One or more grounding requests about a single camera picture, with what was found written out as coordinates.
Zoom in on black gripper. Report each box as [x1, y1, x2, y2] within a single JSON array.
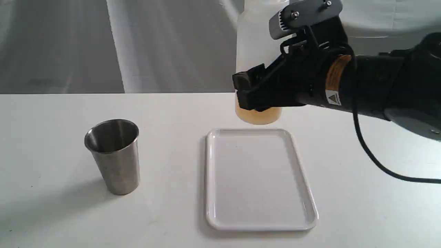
[[233, 21, 352, 112]]

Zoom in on translucent squeeze bottle amber liquid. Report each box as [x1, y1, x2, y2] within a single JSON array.
[[235, 0, 293, 125]]

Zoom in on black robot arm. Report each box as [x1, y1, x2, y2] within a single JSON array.
[[233, 17, 441, 141]]

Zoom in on stainless steel cup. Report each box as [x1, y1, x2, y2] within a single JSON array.
[[84, 119, 140, 196]]

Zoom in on white rectangular plastic tray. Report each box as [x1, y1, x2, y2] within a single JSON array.
[[204, 128, 319, 232]]

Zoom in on grey fabric backdrop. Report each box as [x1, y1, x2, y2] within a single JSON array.
[[0, 0, 441, 98]]

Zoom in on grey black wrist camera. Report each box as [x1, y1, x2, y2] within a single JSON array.
[[269, 0, 343, 40]]

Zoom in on black cable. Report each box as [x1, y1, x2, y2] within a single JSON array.
[[348, 45, 441, 184]]

